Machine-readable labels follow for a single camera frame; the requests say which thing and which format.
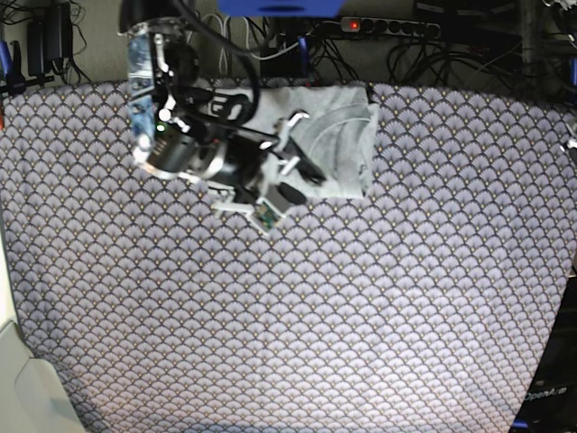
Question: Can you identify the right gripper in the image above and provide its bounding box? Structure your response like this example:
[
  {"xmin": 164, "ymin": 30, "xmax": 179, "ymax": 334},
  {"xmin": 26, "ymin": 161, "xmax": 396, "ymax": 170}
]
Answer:
[{"xmin": 179, "ymin": 130, "xmax": 326, "ymax": 206}]

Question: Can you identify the light grey T-shirt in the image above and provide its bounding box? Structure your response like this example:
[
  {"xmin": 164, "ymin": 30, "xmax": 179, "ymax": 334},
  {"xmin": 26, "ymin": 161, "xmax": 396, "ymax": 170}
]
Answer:
[{"xmin": 205, "ymin": 85, "xmax": 380, "ymax": 202}]

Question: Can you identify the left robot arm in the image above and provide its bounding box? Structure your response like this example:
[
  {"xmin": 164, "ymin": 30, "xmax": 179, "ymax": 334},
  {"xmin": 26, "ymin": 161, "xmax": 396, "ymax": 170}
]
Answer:
[{"xmin": 297, "ymin": 118, "xmax": 576, "ymax": 198}]

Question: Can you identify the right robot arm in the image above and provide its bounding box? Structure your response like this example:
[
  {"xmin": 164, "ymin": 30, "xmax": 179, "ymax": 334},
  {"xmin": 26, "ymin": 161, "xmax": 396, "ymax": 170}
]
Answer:
[{"xmin": 119, "ymin": 1, "xmax": 323, "ymax": 211}]

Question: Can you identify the black power adapter box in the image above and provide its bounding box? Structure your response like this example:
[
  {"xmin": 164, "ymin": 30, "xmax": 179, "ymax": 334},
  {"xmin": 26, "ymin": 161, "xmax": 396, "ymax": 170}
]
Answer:
[{"xmin": 260, "ymin": 47, "xmax": 309, "ymax": 78}]

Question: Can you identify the black power strip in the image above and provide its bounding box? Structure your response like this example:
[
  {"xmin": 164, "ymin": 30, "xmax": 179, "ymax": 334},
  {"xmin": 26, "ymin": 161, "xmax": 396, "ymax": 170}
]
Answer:
[{"xmin": 340, "ymin": 16, "xmax": 442, "ymax": 40}]

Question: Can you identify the blue box overhead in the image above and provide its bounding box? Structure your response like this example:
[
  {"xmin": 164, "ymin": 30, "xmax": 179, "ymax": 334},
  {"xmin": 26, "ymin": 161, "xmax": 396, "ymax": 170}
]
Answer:
[{"xmin": 218, "ymin": 0, "xmax": 344, "ymax": 17}]

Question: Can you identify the fan-patterned grey tablecloth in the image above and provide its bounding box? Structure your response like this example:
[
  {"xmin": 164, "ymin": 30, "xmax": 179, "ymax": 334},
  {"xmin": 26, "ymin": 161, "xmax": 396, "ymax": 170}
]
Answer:
[{"xmin": 1, "ymin": 83, "xmax": 576, "ymax": 432}]

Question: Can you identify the beige plastic furniture corner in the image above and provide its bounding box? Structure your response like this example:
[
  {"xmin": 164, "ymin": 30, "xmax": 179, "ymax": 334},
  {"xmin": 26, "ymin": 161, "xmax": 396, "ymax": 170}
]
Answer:
[{"xmin": 0, "ymin": 225, "xmax": 87, "ymax": 433}]

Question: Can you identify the black box OpenArm label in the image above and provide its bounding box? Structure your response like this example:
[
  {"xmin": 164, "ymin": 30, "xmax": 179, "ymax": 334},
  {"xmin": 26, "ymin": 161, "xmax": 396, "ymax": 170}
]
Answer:
[{"xmin": 509, "ymin": 277, "xmax": 576, "ymax": 432}]

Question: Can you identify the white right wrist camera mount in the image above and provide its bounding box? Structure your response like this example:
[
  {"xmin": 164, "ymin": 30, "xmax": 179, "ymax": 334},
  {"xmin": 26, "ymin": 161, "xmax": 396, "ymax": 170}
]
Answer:
[{"xmin": 209, "ymin": 110, "xmax": 309, "ymax": 235}]

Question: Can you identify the white cable on floor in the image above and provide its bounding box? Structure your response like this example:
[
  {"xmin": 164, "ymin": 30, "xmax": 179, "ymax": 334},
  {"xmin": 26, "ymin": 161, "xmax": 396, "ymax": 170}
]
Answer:
[{"xmin": 197, "ymin": 11, "xmax": 234, "ymax": 76}]

